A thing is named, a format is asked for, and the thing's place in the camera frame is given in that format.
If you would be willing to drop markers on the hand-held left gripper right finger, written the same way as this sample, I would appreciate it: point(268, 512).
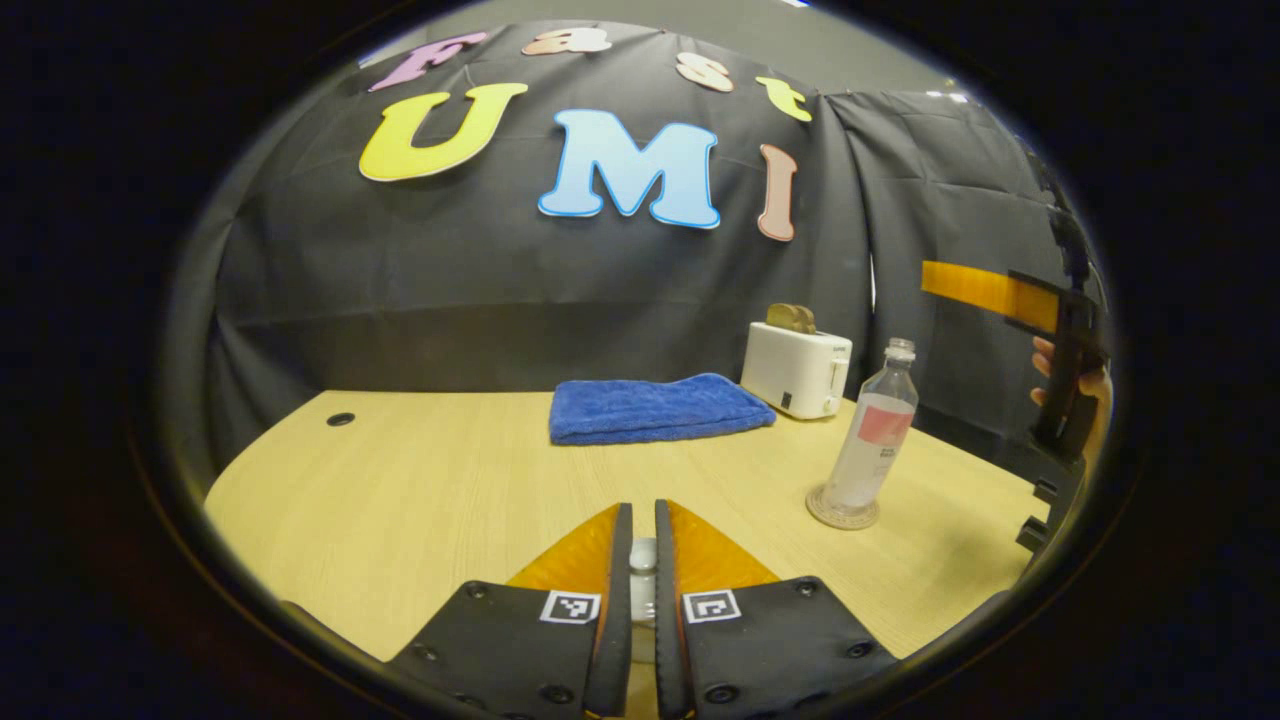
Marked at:
point(668, 620)

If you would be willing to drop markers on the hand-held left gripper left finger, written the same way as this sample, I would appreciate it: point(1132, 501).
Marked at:
point(618, 620)

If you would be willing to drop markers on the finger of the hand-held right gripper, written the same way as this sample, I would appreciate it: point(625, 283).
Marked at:
point(985, 288)

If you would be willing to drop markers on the round coaster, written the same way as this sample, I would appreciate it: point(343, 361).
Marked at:
point(842, 518)

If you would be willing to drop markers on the clear plastic water bottle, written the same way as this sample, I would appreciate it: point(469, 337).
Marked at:
point(868, 455)

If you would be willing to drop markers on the brown bread slice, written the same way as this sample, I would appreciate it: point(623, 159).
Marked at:
point(790, 318)

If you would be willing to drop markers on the white toaster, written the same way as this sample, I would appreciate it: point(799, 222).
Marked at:
point(795, 372)

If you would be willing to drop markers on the blue folded towel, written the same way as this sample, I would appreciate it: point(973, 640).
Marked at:
point(655, 410)

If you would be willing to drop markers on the black backdrop cloth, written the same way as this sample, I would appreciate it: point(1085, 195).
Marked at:
point(560, 270)

